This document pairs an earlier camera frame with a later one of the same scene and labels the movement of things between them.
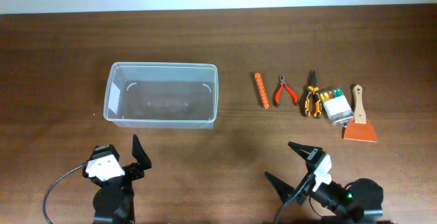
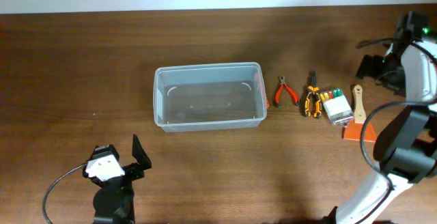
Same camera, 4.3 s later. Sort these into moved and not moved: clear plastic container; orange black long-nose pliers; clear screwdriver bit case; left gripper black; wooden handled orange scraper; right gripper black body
Moved: clear plastic container; right gripper black body
Not moved: left gripper black; orange black long-nose pliers; wooden handled orange scraper; clear screwdriver bit case
